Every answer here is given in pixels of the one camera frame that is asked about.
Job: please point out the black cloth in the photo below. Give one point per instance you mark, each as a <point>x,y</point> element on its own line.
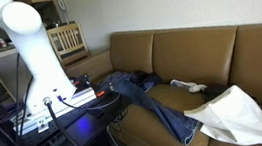
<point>151,79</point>

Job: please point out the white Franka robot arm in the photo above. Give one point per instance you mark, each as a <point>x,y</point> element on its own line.
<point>35,61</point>

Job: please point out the brown leather couch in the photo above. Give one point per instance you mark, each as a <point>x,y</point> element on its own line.
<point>192,55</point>

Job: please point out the blue denim jeans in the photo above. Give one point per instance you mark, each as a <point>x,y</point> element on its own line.
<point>148,104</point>

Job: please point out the white sock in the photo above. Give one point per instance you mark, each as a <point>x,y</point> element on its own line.
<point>189,85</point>

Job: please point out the black perforated robot table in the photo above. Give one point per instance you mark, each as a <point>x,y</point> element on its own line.
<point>87,125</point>

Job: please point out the wooden slatted chair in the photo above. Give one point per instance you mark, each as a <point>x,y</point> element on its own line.
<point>68,43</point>

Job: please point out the white fabric bag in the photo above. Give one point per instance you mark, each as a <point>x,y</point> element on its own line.
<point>237,117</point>

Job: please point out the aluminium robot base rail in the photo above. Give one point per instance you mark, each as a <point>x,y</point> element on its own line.
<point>74,101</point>

